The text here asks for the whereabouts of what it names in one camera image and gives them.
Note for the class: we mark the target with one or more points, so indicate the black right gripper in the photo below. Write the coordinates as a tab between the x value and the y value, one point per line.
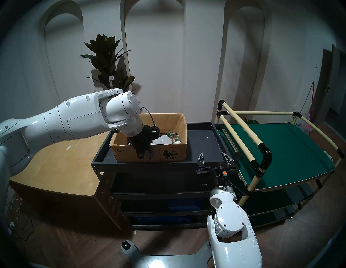
206	168

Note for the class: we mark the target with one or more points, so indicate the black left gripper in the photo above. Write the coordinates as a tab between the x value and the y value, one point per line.
140	137

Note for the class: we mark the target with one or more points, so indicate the brown cardboard storage box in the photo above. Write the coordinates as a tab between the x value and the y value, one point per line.
173	152

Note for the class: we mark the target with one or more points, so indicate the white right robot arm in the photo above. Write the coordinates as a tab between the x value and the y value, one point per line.
232	232

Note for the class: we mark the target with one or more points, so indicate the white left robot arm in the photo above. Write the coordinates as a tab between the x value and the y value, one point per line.
75	119

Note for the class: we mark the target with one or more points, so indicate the black metal shelf cart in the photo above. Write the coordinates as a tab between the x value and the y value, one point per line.
205	140

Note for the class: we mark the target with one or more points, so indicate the white plastic jug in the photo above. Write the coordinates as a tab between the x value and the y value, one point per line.
162	140

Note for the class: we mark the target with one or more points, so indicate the clear bottle with white cap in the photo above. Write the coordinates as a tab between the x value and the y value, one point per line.
174	136

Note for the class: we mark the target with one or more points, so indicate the blue plastic bin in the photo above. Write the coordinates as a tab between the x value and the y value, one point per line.
185	204

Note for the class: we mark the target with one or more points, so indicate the small green leafy plant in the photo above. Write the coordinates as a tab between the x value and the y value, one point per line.
251	121

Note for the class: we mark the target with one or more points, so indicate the green cart with cream pipes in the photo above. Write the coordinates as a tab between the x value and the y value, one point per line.
283	151

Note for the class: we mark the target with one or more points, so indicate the light wooden table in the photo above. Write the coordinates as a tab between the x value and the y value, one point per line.
62	167

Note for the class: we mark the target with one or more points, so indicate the black base knob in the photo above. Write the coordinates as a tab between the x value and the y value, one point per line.
126	245

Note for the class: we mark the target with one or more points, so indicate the tall dark green plant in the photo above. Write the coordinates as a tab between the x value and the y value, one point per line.
106	62

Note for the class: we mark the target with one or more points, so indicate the red stick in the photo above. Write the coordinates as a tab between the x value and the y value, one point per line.
313	94

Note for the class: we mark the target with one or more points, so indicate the dark grey door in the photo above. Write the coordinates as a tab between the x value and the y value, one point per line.
332	86

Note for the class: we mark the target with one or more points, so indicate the white floor power strip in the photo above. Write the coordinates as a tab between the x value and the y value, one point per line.
11	227

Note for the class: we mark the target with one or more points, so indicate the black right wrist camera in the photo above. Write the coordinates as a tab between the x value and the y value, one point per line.
223	167

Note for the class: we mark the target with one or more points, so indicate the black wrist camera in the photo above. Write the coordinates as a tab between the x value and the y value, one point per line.
223	167
155	131

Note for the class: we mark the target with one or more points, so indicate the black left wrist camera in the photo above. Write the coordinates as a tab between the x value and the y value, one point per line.
155	131

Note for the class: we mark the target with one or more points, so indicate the grey metal robot base plate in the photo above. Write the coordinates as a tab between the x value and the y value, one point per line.
162	260

